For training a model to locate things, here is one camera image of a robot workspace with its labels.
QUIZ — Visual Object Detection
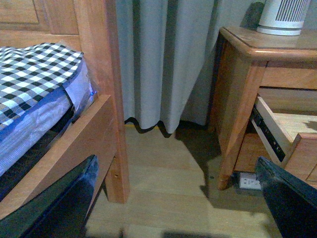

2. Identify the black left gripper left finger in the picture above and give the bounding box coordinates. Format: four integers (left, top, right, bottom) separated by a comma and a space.
0, 155, 99, 238

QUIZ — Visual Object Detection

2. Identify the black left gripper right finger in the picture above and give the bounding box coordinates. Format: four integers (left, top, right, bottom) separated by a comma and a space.
255, 156, 317, 238

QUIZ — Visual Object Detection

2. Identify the wooden nightstand drawer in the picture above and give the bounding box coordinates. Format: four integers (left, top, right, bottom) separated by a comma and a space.
250, 95, 317, 187

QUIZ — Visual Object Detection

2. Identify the white power strip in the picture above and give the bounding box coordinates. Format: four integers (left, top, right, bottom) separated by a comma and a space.
239, 173, 261, 190

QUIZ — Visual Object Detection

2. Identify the blue patterned mattress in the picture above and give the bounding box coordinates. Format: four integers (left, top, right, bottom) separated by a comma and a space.
0, 60, 94, 175

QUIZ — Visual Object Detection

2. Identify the wooden nightstand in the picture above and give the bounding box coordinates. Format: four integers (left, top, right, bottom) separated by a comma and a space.
211, 27, 317, 190

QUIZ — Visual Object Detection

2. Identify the black white checkered sheet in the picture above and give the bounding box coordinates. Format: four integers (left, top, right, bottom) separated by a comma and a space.
0, 43, 84, 129

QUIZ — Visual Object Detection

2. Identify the white slatted air purifier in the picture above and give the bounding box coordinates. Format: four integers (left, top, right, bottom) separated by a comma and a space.
257, 0, 311, 36

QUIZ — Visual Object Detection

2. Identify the grey-green curtain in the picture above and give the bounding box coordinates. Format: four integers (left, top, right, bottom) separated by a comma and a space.
116, 0, 264, 134

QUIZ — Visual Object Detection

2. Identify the black drawer slide rail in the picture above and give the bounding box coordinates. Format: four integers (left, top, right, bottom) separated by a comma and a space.
251, 106, 285, 162

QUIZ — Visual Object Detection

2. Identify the wooden bed frame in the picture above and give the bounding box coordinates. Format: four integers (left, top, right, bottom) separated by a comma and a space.
0, 0, 130, 217

